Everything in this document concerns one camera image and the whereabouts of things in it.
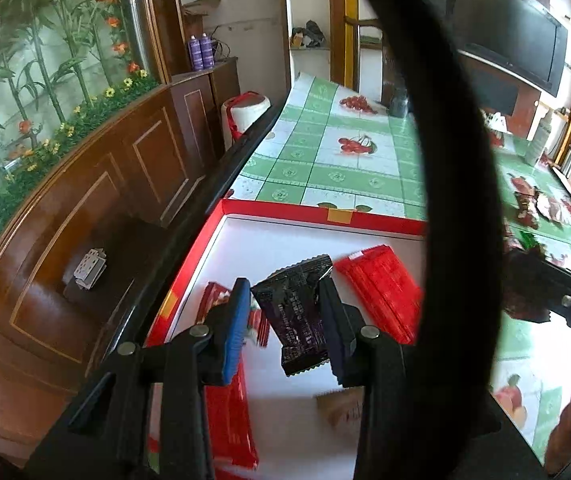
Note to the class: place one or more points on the white wall shelves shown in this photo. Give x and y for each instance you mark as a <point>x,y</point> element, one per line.
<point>310,10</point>

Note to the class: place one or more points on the black flat television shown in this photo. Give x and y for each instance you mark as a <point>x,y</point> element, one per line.
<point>510,25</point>

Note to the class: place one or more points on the brown gold snack packet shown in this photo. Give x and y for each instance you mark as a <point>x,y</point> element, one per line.
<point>548,207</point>

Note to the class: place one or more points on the metal wall socket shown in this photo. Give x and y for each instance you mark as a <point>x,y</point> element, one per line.
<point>90,269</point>

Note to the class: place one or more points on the red long snack packet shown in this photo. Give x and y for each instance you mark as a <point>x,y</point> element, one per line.
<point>380,290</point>
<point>225,420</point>

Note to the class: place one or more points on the wooden television cabinet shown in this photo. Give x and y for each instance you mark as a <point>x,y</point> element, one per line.
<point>525,110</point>

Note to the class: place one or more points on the green snack packet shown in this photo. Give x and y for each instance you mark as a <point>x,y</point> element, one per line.
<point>531,243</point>

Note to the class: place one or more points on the torn cardboard piece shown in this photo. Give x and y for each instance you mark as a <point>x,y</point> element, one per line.
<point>203,5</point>

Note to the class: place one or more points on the dark purple snack packet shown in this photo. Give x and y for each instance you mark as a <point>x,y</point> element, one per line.
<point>293,320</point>

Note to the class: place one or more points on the purple spray can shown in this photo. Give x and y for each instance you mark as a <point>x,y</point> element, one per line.
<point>195,53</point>
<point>207,51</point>

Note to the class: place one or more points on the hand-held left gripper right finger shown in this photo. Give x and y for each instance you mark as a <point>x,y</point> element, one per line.
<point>333,332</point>

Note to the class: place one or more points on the low wooden cabinet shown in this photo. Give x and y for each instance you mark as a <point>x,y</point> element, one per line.
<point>205,105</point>

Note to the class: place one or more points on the flower wall mural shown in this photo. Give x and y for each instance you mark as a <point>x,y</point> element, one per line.
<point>40,85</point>

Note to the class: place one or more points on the dark wooden chair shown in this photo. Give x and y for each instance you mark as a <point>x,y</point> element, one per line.
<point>365,60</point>

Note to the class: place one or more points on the yellow pole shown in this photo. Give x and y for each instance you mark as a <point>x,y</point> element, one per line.
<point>351,25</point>

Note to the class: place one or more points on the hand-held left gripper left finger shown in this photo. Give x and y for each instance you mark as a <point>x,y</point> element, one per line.
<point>238,332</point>

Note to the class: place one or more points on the metal kettle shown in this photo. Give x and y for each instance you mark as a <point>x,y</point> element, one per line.
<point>568,161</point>

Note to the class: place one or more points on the red cardboard box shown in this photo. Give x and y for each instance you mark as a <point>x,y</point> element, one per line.
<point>285,240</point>

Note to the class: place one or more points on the dark clutter on shelf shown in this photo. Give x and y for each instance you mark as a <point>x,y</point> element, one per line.
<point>309,35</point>

